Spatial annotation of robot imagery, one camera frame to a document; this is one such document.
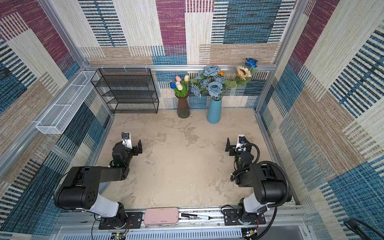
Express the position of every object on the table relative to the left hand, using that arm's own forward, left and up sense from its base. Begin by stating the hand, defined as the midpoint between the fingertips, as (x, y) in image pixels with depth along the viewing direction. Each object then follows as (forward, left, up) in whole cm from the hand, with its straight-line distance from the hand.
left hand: (131, 138), depth 92 cm
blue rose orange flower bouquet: (+25, -48, +22) cm, 59 cm away
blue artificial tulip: (+26, -25, +19) cm, 41 cm away
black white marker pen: (-40, -40, -10) cm, 57 cm away
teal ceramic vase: (+19, -52, +1) cm, 55 cm away
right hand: (-3, -63, +1) cm, 63 cm away
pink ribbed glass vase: (+25, -30, +2) cm, 39 cm away
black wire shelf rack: (+38, +10, +6) cm, 40 cm away
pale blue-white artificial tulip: (+24, -29, +20) cm, 43 cm away
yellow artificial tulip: (+32, -34, +20) cm, 50 cm away
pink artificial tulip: (+32, -28, +20) cm, 47 cm away
